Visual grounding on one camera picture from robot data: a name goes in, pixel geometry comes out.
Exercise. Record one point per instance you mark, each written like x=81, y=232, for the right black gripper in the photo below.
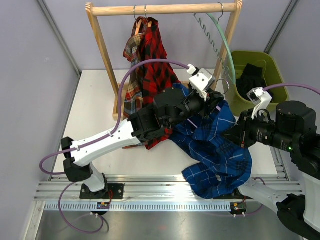
x=240, y=134

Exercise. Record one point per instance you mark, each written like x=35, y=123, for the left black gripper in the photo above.
x=213, y=98

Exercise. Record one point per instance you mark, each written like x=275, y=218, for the lilac hanger of blue shirt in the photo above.
x=202, y=108

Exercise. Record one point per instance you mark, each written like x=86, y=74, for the blue plaid shirt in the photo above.
x=221, y=165

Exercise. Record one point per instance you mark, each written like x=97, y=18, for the mint green hanger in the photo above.
x=229, y=73

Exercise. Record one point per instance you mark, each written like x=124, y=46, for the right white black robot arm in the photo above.
x=295, y=132

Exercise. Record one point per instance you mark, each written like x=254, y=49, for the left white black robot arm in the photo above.
x=169, y=108

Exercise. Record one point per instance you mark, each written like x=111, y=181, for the red black plaid shirt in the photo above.
x=157, y=76

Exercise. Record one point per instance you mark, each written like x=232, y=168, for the brown plaid shirt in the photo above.
x=132, y=52

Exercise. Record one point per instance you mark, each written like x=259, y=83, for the wooden hanger of red shirt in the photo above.
x=149, y=23

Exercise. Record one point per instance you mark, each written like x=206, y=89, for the wooden hanger of brown shirt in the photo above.
x=138, y=23

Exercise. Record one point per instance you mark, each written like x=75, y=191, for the green plastic basket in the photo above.
x=240, y=59

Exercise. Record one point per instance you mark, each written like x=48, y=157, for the wooden clothes rack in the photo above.
x=234, y=9

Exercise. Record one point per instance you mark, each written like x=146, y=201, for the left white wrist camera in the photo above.
x=201, y=80

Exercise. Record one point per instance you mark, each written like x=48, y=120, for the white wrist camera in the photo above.
x=201, y=80
x=260, y=98

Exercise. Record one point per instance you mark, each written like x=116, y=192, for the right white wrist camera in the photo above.
x=260, y=98

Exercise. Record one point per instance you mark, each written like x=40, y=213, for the aluminium mounting rail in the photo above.
x=141, y=194

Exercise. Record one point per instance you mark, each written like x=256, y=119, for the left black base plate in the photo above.
x=114, y=191

